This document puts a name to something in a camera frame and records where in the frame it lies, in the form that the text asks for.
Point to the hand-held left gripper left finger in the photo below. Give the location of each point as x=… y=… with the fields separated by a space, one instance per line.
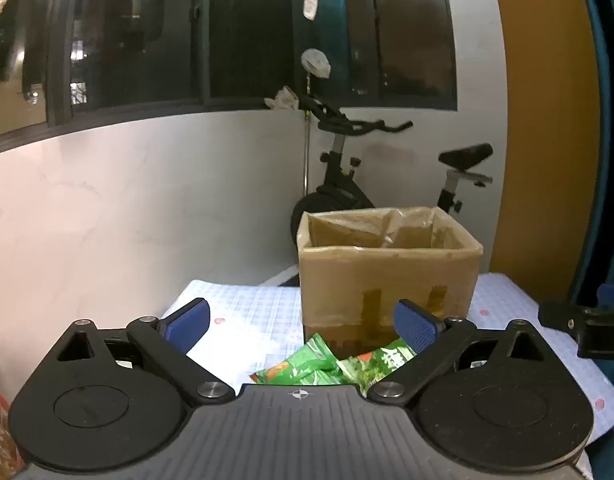
x=189 y=322

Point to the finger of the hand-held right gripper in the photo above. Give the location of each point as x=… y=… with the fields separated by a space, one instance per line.
x=562 y=316

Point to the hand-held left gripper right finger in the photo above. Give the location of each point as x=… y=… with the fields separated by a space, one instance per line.
x=414 y=327

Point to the green snack packet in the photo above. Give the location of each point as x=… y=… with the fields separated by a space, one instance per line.
x=297 y=365
x=372 y=367

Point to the brown cardboard box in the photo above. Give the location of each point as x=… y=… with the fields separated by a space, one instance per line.
x=337 y=337

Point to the blue checked sheet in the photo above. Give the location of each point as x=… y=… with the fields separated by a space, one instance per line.
x=257 y=310

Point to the black exercise bike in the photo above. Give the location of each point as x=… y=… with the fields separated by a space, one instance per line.
x=337 y=195

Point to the orange wooden door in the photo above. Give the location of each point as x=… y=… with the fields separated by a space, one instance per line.
x=547 y=135

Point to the metal pole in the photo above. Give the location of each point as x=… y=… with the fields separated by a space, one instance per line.
x=306 y=150

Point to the dark framed window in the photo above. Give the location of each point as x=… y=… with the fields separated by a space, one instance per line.
x=137 y=60

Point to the white rag on pole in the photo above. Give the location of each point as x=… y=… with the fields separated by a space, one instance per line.
x=316 y=62

